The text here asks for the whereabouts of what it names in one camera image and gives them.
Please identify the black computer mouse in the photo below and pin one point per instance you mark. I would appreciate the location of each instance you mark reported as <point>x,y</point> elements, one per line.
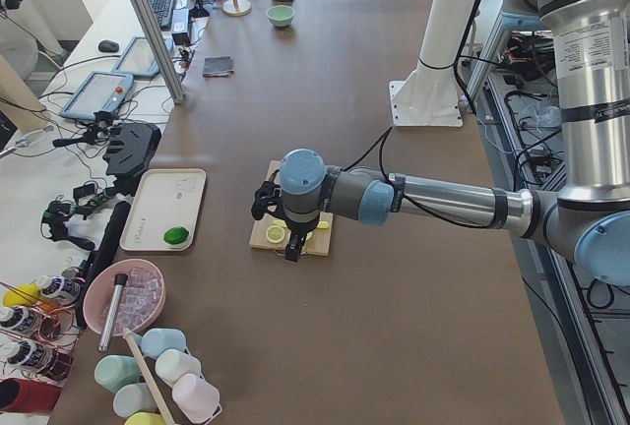
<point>108,46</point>

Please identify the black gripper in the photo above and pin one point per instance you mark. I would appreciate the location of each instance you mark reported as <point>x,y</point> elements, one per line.
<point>298,227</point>

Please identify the teach pendant tablet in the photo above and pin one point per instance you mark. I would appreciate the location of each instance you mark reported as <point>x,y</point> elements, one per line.
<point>100,91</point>
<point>138,60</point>

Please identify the grey folded cloth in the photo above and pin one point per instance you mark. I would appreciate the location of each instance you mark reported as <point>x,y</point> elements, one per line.
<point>220,66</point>

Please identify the green lime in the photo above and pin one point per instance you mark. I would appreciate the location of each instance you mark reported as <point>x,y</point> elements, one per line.
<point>176,235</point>

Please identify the white cup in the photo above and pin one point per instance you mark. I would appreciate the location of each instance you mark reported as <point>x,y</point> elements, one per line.
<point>172,364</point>

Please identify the blue cup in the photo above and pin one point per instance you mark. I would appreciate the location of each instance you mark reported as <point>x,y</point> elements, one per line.
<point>158,340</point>

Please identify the black VR headset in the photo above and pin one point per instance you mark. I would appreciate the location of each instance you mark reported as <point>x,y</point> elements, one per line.
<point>131,148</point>

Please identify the metal muddler rod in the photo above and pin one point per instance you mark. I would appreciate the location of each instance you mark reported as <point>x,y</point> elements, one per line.
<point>120,281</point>

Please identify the teach pendant tablet near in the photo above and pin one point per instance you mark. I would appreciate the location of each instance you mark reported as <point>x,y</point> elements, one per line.
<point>100,91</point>

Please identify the pink cup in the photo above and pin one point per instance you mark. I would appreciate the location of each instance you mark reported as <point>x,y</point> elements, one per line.
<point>197,399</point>

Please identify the yellow plastic knife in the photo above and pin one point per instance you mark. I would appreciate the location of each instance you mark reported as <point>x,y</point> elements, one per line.
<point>321,224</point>

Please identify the cream cartoon tray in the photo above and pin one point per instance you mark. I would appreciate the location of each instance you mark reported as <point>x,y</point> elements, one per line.
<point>165,198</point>

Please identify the black keyboard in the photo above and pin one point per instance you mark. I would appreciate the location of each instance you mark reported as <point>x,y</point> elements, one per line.
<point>162,10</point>

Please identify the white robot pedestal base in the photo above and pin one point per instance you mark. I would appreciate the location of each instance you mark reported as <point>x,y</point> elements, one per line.
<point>428,97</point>

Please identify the bamboo cutting board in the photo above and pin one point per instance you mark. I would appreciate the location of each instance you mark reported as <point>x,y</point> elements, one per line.
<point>319,245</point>

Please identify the light green bowl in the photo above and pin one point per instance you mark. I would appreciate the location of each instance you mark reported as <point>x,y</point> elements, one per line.
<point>280,16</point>

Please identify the single lemon slice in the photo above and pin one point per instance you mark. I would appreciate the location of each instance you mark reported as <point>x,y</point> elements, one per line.
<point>275,234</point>

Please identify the pink bowl of ice cubes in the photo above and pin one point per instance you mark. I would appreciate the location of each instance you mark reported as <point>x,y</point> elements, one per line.
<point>142,300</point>

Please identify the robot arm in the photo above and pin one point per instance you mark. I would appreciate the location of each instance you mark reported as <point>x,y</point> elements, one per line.
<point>586,221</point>

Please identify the wooden stand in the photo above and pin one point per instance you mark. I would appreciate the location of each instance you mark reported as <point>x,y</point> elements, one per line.
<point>236,8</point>

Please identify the green cup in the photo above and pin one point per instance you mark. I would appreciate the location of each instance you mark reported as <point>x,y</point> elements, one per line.
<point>113,372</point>

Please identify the teach pendant tablet far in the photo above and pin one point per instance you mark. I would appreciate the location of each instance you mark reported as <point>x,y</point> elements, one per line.
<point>138,60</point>

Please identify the aluminium frame post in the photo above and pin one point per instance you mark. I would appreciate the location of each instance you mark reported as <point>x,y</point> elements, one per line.
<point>152,32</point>

